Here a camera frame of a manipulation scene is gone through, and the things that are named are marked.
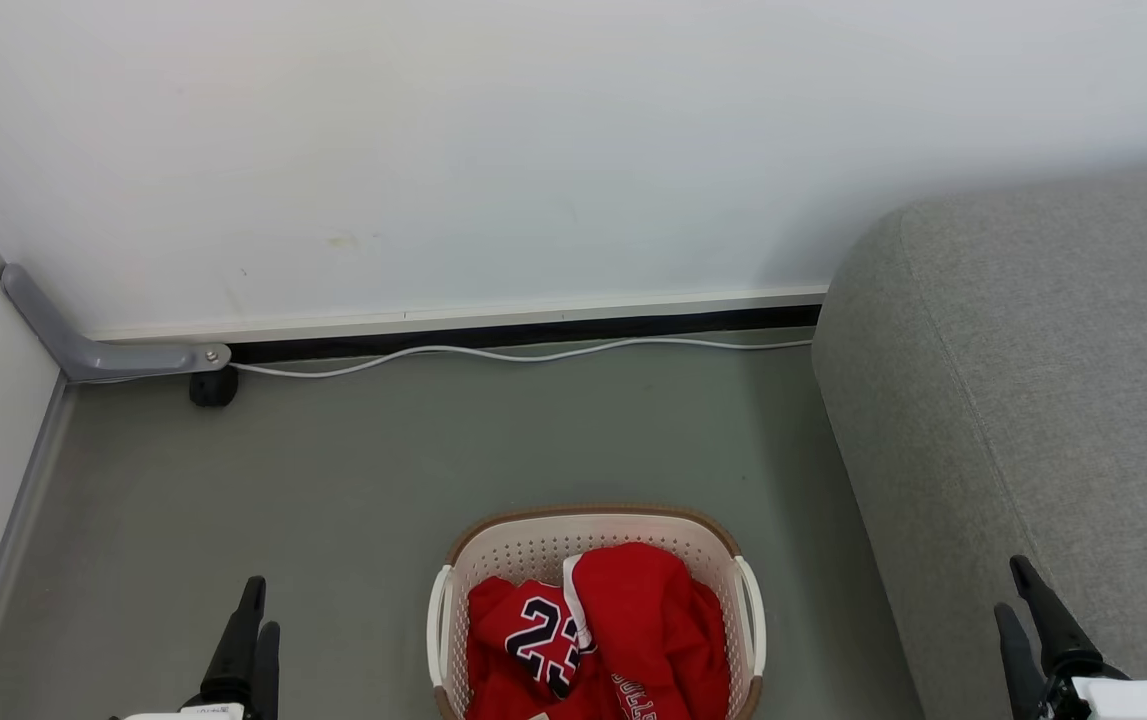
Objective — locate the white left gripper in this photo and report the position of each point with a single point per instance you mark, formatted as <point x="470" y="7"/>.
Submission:
<point x="188" y="713"/>

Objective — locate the cream perforated plastic laundry basket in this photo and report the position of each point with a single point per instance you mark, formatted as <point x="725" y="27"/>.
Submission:
<point x="533" y="545"/>

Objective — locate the red jersey with number 23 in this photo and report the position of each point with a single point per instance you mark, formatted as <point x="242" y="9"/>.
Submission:
<point x="533" y="640"/>

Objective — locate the white and black baseboard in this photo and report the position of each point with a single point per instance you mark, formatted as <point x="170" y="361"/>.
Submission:
<point x="533" y="327"/>

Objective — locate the red shorts with white trim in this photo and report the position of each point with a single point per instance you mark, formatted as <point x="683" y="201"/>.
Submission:
<point x="643" y="610"/>

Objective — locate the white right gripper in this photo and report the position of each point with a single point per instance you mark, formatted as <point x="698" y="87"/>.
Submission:
<point x="1143" y="700"/>

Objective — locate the grey metal wall bracket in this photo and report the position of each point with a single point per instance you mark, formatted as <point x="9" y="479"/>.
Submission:
<point x="93" y="355"/>

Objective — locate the grey fabric sofa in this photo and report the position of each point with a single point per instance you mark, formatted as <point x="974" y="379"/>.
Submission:
<point x="1033" y="400"/>

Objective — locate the small black floor foot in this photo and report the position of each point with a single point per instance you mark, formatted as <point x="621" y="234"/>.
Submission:
<point x="213" y="388"/>

